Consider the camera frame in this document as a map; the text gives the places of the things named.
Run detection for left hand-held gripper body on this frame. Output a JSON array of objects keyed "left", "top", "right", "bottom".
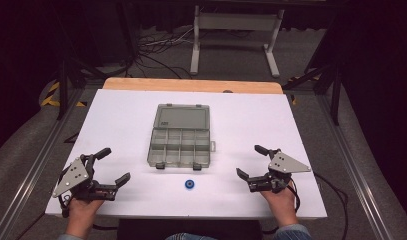
[{"left": 51, "top": 153, "right": 119, "bottom": 203}]

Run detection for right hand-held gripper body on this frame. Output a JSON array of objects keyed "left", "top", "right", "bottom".
[{"left": 248, "top": 148, "right": 312, "bottom": 195}]

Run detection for person's left hand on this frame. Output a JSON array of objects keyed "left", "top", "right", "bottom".
[{"left": 66, "top": 194, "right": 106, "bottom": 232}]

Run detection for person's right hand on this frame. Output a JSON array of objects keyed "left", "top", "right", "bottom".
[{"left": 259, "top": 186, "right": 299, "bottom": 228}]

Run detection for clear plastic compartment box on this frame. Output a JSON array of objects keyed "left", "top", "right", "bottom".
[{"left": 146, "top": 103, "right": 217, "bottom": 172}]

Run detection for yellow black hazard tape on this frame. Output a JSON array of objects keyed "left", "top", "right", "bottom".
[{"left": 40, "top": 81, "right": 88, "bottom": 108}]

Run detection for person's legs in jeans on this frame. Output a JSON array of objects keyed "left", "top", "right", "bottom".
[{"left": 164, "top": 232, "right": 219, "bottom": 240}]

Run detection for black tripod stand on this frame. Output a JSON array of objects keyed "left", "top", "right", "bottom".
[
  {"left": 52, "top": 3, "right": 139, "bottom": 122},
  {"left": 281, "top": 19, "right": 346, "bottom": 127}
]

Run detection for white metal stand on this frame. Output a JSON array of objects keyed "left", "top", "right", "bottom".
[{"left": 189, "top": 4, "right": 285, "bottom": 79}]

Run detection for aluminium rail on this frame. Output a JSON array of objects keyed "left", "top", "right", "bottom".
[
  {"left": 0, "top": 87, "right": 86, "bottom": 240},
  {"left": 315, "top": 93, "right": 392, "bottom": 240}
]

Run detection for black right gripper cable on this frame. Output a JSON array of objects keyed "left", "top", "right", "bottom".
[{"left": 261, "top": 171, "right": 350, "bottom": 240}]

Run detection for bundle of floor cables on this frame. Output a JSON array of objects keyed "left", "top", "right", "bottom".
[{"left": 136, "top": 27, "right": 196, "bottom": 80}]

